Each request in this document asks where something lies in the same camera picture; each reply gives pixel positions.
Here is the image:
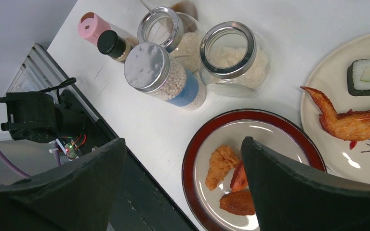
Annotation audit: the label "red food piece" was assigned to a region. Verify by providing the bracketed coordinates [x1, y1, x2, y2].
[230, 160, 248, 193]

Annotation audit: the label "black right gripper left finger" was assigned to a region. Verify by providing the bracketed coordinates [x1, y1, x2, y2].
[0, 138, 127, 231]

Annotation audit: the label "pink cap spice jar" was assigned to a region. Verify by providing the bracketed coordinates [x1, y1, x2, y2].
[78, 12, 139, 47]

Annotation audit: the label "sushi roll piece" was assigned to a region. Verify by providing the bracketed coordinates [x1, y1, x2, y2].
[347, 59, 370, 96]

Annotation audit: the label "red rimmed plate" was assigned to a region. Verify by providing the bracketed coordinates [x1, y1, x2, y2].
[182, 109, 326, 231]

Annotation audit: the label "fried chicken wing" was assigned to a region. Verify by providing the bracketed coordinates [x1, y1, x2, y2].
[300, 86, 370, 141]

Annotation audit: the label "brown fried piece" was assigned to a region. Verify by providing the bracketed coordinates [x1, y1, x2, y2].
[219, 191, 256, 216]

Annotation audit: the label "orange fried nugget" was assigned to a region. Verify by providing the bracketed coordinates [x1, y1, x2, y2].
[205, 145, 240, 191]

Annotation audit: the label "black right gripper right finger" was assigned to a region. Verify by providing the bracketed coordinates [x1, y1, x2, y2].
[241, 137, 370, 231]

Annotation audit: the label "silver lid bead jar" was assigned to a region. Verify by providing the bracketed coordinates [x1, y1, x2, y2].
[124, 42, 206, 110]

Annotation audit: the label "black cap spice jar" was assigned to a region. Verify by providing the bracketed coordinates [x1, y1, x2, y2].
[97, 30, 132, 63]

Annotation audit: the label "glass rice jar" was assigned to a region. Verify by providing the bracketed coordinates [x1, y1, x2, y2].
[137, 6, 204, 73]
[199, 21, 270, 98]

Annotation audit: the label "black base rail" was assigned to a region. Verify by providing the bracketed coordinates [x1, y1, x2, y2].
[56, 89, 197, 231]

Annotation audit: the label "cream floral plate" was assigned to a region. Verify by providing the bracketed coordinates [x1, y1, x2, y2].
[301, 34, 370, 184]

